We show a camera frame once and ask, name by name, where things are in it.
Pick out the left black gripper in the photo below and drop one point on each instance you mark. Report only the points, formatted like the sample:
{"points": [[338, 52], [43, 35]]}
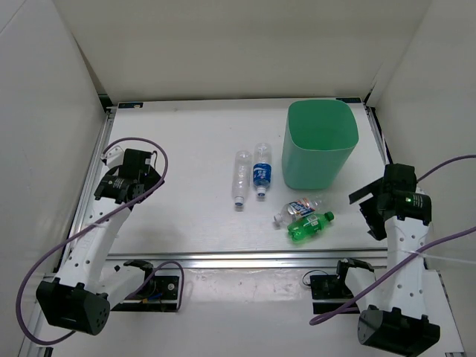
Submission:
{"points": [[152, 180]]}

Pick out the clear bottle orange blue label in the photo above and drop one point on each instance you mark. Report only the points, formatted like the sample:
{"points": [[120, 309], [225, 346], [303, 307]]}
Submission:
{"points": [[298, 209]]}

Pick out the clear plastic bottle blue cap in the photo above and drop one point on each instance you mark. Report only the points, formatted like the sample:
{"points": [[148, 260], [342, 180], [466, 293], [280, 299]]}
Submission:
{"points": [[241, 177]]}

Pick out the green plastic bin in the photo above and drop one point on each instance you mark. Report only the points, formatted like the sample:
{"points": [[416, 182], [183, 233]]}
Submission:
{"points": [[320, 136]]}

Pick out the green soda bottle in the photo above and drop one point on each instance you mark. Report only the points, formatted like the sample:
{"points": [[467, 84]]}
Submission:
{"points": [[309, 226]]}

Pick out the blue label water bottle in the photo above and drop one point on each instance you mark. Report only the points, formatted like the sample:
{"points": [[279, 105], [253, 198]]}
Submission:
{"points": [[262, 169]]}

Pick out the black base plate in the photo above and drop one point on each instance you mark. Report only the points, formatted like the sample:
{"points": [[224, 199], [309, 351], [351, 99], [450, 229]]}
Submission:
{"points": [[328, 292], [163, 298]]}

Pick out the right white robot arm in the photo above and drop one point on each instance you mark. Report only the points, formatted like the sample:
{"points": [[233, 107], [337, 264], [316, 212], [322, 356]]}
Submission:
{"points": [[393, 315]]}

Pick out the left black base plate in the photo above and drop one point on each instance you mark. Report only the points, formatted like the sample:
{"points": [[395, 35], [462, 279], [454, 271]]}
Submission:
{"points": [[163, 298]]}

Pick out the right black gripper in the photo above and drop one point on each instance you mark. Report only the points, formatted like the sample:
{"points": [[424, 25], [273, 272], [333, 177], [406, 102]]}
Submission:
{"points": [[378, 227]]}

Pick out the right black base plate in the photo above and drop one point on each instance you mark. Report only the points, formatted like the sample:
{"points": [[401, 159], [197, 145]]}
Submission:
{"points": [[328, 292]]}

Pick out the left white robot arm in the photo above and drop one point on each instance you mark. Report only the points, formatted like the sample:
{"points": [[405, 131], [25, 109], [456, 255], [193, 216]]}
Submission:
{"points": [[78, 298]]}

